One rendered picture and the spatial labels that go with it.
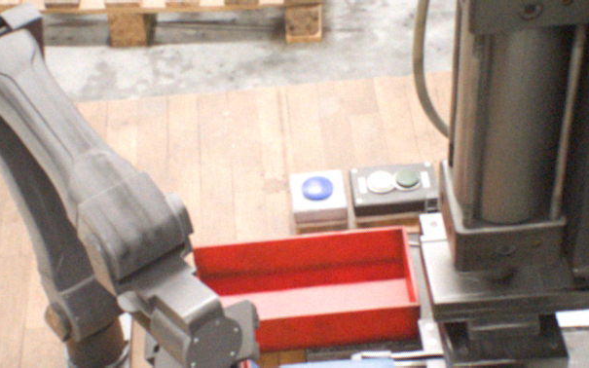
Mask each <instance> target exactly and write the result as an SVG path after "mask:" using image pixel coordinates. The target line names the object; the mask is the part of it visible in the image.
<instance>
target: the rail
mask: <svg viewBox="0 0 589 368"><path fill-rule="evenodd" d="M390 356H391V359H393V361H394V360H406V359H416V358H423V359H426V358H437V357H444V355H443V350H423V351H413V352H403V353H392V354H391V355H390Z"/></svg>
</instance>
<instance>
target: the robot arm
mask: <svg viewBox="0 0 589 368"><path fill-rule="evenodd" d="M0 171H1V173H2V175H3V178H4V180H5V183H6V185H7V187H8V189H9V191H10V193H11V196H12V198H13V200H15V202H16V204H17V206H18V210H19V213H20V215H21V217H22V220H23V222H24V224H25V226H26V229H27V231H28V233H29V236H30V239H31V242H32V245H34V248H33V250H35V254H36V259H37V264H38V265H37V268H36V269H38V272H39V274H40V276H41V278H40V282H41V284H42V287H43V289H44V291H45V293H46V295H47V297H48V299H49V302H50V303H49V304H48V306H47V308H46V309H45V312H44V315H43V318H44V321H45V322H46V324H47V325H48V326H49V327H51V328H52V330H53V331H54V332H55V333H56V335H57V336H58V337H59V338H60V340H61V341H62V343H63V344H64V343H65V349H64V355H65V368H130V361H131V325H132V319H134V320H135V321H136V322H137V323H138V324H139V325H140V326H141V327H142V328H143V329H144V330H145V348H144V356H143V358H144V360H147V361H148V362H149V363H150V364H151V365H152V366H153V367H154V368H251V366H250V363H249V361H248V359H251V360H252V361H253V362H257V361H258V359H259V357H260V352H259V343H258V342H257V341H256V340H255V330H256V329H259V328H260V314H259V313H258V308H257V306H256V305H255V304H254V303H253V302H252V301H251V300H250V299H244V300H241V301H239V302H235V303H233V304H231V305H228V306H225V307H223V305H222V303H221V300H220V299H219V297H218V296H217V295H216V294H215V293H214V292H213V291H212V290H210V289H209V288H208V287H207V286H205V285H204V284H203V283H202V282H200V281H199V280H198V279H197V278H196V277H197V276H198V272H197V269H196V268H195V267H194V266H192V265H191V264H190V263H189V262H187V261H186V260H185V258H186V257H187V256H189V254H191V252H193V251H194V247H193V245H192V241H191V238H190V235H191V234H193V233H194V232H195V231H194V228H193V224H192V221H191V218H190V214H189V211H188V209H187V207H186V205H185V203H184V202H183V201H182V199H181V198H180V197H179V196H178V195H177V194H176V193H174V192H169V193H162V191H161V190H160V189H159V188H158V186H157V185H156V184H155V182H154V181H153V180H152V178H151V177H150V176H149V173H148V172H147V171H146V170H145V169H143V170H141V171H138V170H137V169H136V167H135V166H134V165H133V164H132V163H131V162H130V161H129V160H127V159H125V158H123V157H122V156H121V155H120V154H118V153H117V152H116V151H115V150H114V149H113V148H112V147H111V146H110V145H109V144H108V143H106V142H105V141H104V140H103V139H102V138H101V137H100V136H99V135H98V134H97V133H96V132H95V130H94V129H93V127H92V126H91V124H90V123H89V122H87V120H86V119H85V118H84V116H83V115H82V114H81V112H80V111H79V110H78V109H77V107H76V106H75V105H74V103H73V102H72V101H71V100H70V99H69V98H68V96H67V94H66V93H65V92H64V90H63V89H62V88H61V86H60V85H59V83H58V82H57V80H55V78H54V77H53V75H52V74H51V72H50V69H49V67H48V65H47V63H46V50H44V25H43V16H42V15H41V13H40V12H38V11H37V10H36V8H35V7H34V6H33V5H32V4H31V2H30V1H27V2H25V3H21V4H19V5H17V6H15V7H13V8H12V9H9V10H6V11H4V12H2V13H0Z"/></svg>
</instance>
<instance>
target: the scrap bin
mask: <svg viewBox="0 0 589 368"><path fill-rule="evenodd" d="M193 247H194V251H193V258H194V264H195V268H196V269H197V272H198V276H197V277H196V278H197V279H198V280H199V281H200V282H202V283H203V284H204V285H205V286H207V287H208V288H209V289H210V290H212V291H213V292H214V293H215V294H216V295H217V296H218V297H219V299H220V300H221V303H222V305H223V307H225V306H228V305H231V304H233V303H235V302H239V301H241V300H244V299H250V300H251V301H252V302H253V303H254V304H255V305H256V306H257V308H258V313H259V314H260V328H259V329H256V330H255V340H256V341H257V342H258V343H259V352H260V354H263V353H274V351H284V350H303V349H314V348H325V347H335V346H345V345H355V344H366V343H377V342H386V341H390V342H397V341H408V340H418V339H419V320H422V302H420V296H419V290H418V286H417V281H416V276H415V271H414V265H413V260H412V255H411V249H410V244H409V240H408V234H407V229H406V226H405V225H404V226H393V227H382V228H372V229H362V230H351V231H342V232H331V233H320V234H309V235H299V236H289V237H278V238H267V239H248V240H238V241H227V242H216V243H206V244H195V245H193Z"/></svg>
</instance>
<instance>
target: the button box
mask: <svg viewBox="0 0 589 368"><path fill-rule="evenodd" d="M406 168H408V169H412V170H414V171H415V172H416V173H417V175H418V176H419V183H418V185H417V186H415V187H414V188H410V189H405V188H401V187H398V186H397V185H396V184H395V182H394V176H395V174H396V173H397V171H398V170H401V169H406ZM377 172H385V173H387V174H389V175H390V176H391V178H392V186H391V187H390V188H389V189H387V190H385V191H376V190H374V189H372V188H371V187H370V185H369V179H370V177H371V175H373V174H374V173H377ZM349 177H350V194H351V201H352V207H353V214H354V220H355V222H369V221H379V220H389V219H401V218H411V217H420V215H424V201H425V194H426V193H437V192H438V178H437V179H436V178H435V173H434V169H433V164H432V162H419V163H409V164H398V165H387V166H367V167H357V168H351V169H350V172H349Z"/></svg>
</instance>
